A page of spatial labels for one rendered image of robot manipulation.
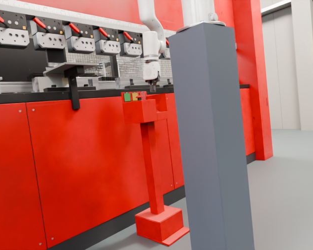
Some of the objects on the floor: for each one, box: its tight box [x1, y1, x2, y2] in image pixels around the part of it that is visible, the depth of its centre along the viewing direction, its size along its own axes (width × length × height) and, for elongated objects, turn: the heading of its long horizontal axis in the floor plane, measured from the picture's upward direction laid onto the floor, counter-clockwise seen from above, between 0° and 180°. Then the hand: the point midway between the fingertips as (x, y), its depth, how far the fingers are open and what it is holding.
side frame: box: [232, 0, 273, 161], centre depth 322 cm, size 25×85×230 cm
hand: (152, 89), depth 150 cm, fingers closed
